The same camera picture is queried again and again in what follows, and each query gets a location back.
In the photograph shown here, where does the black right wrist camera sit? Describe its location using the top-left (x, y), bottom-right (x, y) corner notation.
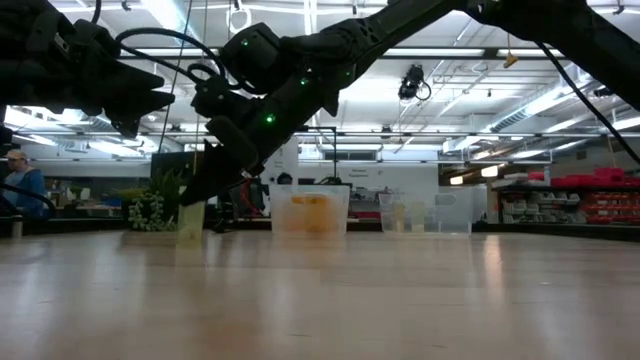
top-left (191, 74), bottom-right (237, 119)

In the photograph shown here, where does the black background monitor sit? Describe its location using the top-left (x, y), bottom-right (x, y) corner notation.
top-left (150, 149), bottom-right (201, 206)

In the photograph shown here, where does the white sign board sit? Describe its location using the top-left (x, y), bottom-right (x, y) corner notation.
top-left (267, 137), bottom-right (301, 185)

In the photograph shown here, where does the black hanging cable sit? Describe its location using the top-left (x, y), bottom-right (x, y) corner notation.
top-left (157, 0), bottom-right (194, 154)

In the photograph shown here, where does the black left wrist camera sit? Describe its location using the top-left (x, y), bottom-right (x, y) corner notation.
top-left (53, 18), bottom-right (110, 57)

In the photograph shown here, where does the clear plastic bin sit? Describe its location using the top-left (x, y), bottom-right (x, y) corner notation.
top-left (378, 187), bottom-right (474, 235)
top-left (268, 183), bottom-right (352, 236)

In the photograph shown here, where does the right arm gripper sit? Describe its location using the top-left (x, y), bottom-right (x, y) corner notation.
top-left (178, 94), bottom-right (311, 207)

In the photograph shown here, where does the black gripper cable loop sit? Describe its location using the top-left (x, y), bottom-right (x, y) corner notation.
top-left (114, 27), bottom-right (261, 96)

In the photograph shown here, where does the yellow hanging hook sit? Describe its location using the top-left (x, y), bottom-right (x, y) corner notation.
top-left (502, 32), bottom-right (520, 70)

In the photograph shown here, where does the shelf with red bins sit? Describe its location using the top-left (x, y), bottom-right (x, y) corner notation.
top-left (492, 167), bottom-right (640, 227)

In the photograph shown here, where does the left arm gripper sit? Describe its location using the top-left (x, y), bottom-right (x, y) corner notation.
top-left (19, 54), bottom-right (176, 139)

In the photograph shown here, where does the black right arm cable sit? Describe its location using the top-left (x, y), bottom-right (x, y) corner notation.
top-left (534, 39), bottom-right (640, 166)

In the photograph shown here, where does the white hanging cable ring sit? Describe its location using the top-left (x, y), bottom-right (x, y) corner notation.
top-left (225, 0), bottom-right (253, 31)

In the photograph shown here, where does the red background machine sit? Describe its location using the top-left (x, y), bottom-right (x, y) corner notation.
top-left (238, 177), bottom-right (264, 217)

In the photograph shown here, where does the small artificial green plant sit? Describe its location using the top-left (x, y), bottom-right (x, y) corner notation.
top-left (119, 167), bottom-right (194, 234)

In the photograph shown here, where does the black hanging overhead camera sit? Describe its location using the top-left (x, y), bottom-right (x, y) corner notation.
top-left (397, 63), bottom-right (432, 102)

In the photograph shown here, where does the thin black stand frame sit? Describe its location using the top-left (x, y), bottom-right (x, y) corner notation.
top-left (294, 125), bottom-right (340, 181)

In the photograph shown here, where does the black aluminium table frame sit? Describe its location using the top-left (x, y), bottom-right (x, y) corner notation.
top-left (0, 217), bottom-right (640, 244)

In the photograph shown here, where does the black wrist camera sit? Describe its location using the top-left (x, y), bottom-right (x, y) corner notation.
top-left (53, 18), bottom-right (110, 57)
top-left (191, 74), bottom-right (237, 119)

